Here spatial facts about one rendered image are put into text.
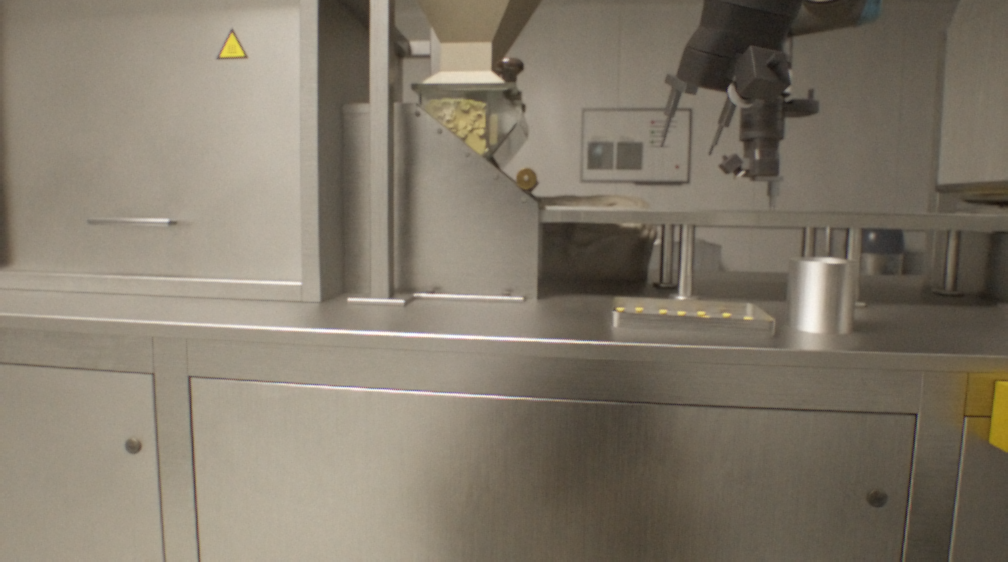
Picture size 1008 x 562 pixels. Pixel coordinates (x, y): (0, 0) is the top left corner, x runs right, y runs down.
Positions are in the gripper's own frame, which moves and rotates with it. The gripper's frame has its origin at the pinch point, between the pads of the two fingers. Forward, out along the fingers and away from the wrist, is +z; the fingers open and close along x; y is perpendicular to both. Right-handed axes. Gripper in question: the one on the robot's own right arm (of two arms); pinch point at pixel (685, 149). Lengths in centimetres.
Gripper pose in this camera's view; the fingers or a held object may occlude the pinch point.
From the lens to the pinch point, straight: 53.9
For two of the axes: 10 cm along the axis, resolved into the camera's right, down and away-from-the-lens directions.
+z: -1.8, 8.7, 4.5
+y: 0.8, 4.7, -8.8
